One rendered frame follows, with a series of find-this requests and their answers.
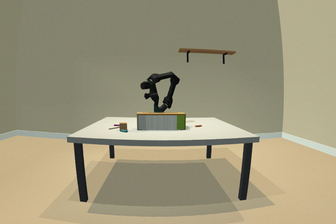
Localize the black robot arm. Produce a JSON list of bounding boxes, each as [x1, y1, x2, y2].
[[141, 72, 180, 112]]

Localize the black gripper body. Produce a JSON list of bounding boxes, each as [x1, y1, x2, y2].
[[149, 88, 159, 98]]

